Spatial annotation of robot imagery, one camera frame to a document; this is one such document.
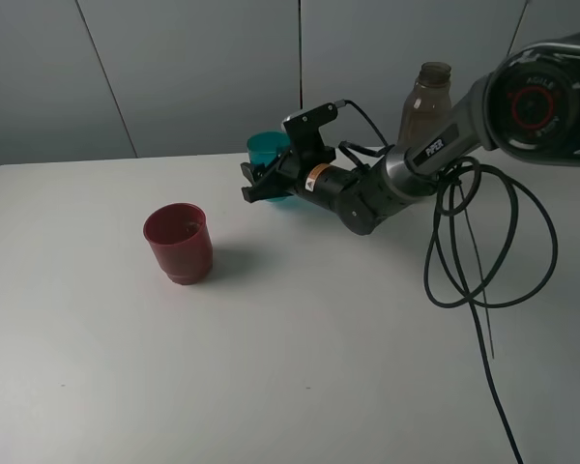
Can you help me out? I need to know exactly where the black camera cable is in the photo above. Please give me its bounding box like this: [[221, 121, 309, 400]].
[[335, 99, 560, 464]]

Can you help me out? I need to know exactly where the teal transparent plastic cup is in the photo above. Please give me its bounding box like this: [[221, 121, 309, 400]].
[[246, 130, 296, 213]]

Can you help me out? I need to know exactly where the red plastic cup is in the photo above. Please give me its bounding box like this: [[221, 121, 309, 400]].
[[143, 203, 213, 285]]

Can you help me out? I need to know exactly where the brown transparent water bottle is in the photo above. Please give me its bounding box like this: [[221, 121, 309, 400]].
[[397, 62, 451, 146]]

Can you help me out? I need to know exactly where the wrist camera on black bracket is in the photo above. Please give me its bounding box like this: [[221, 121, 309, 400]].
[[282, 102, 338, 164]]

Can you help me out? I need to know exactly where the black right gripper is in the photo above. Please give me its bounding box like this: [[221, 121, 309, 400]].
[[241, 146, 338, 202]]

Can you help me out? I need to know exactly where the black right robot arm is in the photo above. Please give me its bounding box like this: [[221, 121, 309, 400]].
[[241, 32, 580, 235]]

